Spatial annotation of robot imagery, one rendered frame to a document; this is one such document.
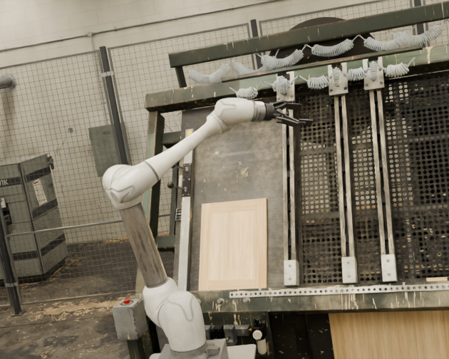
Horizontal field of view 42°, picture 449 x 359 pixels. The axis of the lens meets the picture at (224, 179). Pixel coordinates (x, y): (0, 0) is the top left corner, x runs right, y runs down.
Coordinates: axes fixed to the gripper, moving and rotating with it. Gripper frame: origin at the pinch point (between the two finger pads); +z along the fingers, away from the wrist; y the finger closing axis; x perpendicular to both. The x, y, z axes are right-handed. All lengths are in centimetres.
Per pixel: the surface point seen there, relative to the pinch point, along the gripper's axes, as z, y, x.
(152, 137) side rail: -45, -82, -69
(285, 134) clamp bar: 16, -37, -35
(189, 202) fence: -29, -36, -82
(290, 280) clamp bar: 7, 28, -77
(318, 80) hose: 26.2, -41.8, -3.1
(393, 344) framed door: 62, 56, -98
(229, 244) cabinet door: -13, -6, -86
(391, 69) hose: 54, -25, 15
